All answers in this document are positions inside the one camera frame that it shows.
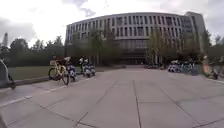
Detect row of parked bicycles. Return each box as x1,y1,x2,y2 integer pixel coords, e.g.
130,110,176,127
167,59,198,76

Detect blue white scooter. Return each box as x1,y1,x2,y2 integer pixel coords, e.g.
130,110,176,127
63,56,78,83

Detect distant tower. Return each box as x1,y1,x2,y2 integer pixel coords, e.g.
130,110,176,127
2,32,9,48

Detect yellow bicycle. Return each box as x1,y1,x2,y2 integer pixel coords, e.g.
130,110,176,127
47,59,70,86

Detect parked scooter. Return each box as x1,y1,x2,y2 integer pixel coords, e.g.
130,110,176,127
79,57,92,79
88,63,97,76

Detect grass lawn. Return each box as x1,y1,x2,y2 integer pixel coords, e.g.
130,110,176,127
7,65,83,81

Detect row of dark trees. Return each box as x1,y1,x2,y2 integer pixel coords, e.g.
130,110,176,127
0,28,224,68

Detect concrete kerb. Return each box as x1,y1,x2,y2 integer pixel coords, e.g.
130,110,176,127
13,68,111,87

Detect large curved grey building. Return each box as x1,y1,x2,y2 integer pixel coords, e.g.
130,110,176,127
64,11,208,66

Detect grey concrete slab plaza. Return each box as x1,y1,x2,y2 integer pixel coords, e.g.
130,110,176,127
0,67,224,128

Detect dark scooter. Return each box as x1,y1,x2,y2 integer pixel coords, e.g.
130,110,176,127
207,67,220,81

